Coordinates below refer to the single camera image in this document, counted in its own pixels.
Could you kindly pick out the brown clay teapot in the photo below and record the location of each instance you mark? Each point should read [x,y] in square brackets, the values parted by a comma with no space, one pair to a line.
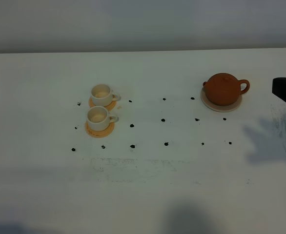
[224,89]

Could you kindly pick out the cream teapot coaster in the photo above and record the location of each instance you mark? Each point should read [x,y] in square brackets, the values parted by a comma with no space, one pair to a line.
[220,108]

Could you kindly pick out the rear orange coaster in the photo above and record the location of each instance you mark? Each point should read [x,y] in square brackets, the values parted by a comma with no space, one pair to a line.
[108,107]

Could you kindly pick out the orange coaster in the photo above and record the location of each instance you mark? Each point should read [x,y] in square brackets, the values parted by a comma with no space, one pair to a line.
[99,134]
[108,107]

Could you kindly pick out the rear white teacup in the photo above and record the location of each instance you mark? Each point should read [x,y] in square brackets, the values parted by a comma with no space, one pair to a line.
[102,95]

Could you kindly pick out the white teacup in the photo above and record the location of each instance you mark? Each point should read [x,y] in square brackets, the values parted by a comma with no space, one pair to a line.
[102,95]
[99,118]

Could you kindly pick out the front white teacup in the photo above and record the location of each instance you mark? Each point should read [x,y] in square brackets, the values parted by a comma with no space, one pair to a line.
[99,118]

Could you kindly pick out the front orange coaster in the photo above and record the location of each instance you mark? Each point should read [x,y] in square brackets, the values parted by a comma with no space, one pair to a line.
[99,134]

